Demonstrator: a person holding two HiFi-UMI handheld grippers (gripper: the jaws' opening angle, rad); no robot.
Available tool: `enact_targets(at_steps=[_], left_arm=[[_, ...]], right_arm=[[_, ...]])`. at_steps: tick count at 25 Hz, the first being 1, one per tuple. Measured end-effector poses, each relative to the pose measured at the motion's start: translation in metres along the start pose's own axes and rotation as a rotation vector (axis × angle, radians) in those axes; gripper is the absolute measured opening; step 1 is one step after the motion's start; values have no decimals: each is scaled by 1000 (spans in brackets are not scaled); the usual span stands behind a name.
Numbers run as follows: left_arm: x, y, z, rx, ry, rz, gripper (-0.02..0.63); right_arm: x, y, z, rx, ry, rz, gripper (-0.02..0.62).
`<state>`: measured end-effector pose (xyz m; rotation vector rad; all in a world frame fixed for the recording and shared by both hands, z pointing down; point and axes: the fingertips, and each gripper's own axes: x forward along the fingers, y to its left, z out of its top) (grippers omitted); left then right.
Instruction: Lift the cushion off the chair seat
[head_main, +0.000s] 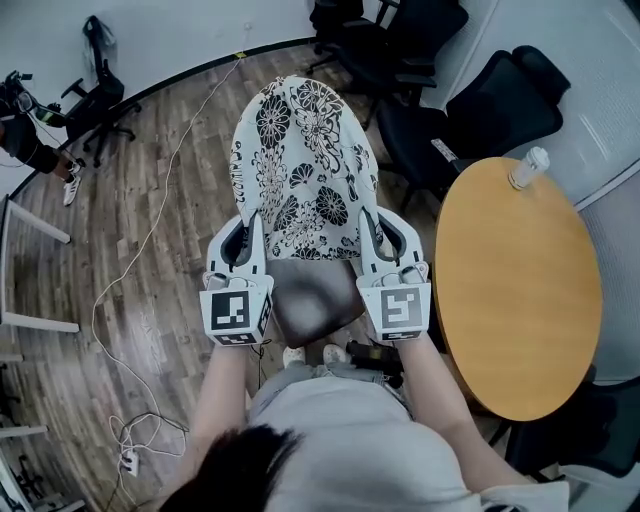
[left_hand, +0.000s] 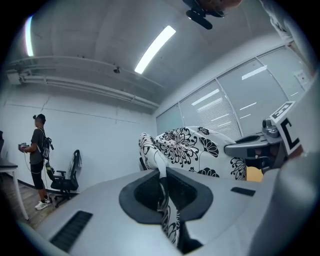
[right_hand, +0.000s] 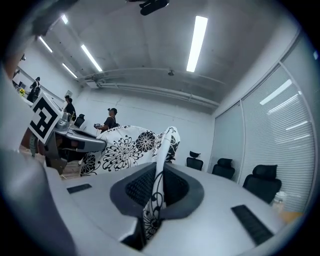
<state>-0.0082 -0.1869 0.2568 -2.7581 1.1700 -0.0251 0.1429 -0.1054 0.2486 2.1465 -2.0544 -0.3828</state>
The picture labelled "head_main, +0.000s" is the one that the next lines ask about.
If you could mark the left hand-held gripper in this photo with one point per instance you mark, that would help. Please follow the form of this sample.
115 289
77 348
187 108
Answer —
230 310

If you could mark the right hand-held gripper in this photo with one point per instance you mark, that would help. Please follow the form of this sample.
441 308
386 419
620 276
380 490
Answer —
400 310

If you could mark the brown round stool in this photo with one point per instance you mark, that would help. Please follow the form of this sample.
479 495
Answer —
315 305

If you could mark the floral black white round cushion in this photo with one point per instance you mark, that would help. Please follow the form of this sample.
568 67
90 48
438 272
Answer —
305 165

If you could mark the person's right forearm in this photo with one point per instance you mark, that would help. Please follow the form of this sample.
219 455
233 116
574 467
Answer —
440 400

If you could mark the person's left forearm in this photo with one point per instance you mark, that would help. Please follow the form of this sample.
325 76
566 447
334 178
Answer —
222 385

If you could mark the black office chair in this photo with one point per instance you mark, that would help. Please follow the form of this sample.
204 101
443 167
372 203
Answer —
335 20
590 425
490 120
415 45
100 105

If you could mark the black waist pack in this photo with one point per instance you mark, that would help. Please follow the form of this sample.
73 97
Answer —
375 357

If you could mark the person's right white shoe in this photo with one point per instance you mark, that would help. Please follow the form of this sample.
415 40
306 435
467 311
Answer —
336 354

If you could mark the person's white shoe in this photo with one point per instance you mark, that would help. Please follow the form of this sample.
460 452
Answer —
294 356
336 354
71 190

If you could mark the person's left white shoe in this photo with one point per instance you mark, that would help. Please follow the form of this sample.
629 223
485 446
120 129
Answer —
294 356

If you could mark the round wooden table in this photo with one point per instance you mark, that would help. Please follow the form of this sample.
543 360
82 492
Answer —
515 300

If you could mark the person's grey trousers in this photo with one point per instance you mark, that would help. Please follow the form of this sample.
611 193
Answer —
320 374

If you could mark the white bottle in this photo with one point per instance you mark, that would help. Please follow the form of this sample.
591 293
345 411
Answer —
527 170

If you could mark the person's light shirt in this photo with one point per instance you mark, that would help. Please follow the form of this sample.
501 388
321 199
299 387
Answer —
360 440

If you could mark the white power strip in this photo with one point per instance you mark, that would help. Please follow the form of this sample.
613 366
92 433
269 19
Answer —
130 461

